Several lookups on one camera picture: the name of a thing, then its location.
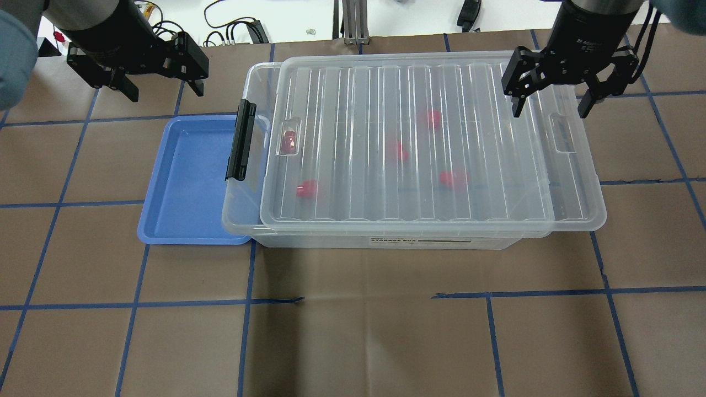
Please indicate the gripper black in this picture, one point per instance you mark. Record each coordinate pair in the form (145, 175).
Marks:
(588, 34)
(108, 39)

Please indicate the clear plastic box lid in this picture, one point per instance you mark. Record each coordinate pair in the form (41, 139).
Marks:
(574, 187)

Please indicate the clear plastic storage box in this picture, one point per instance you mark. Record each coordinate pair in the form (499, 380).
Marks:
(346, 113)

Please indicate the blue plastic tray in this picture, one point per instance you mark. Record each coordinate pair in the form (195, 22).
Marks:
(183, 204)

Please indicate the black power adapter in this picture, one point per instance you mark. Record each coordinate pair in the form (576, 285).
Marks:
(468, 14)

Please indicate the black box latch handle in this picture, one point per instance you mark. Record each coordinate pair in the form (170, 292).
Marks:
(238, 160)

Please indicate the aluminium frame post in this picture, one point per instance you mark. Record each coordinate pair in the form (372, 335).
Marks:
(355, 22)

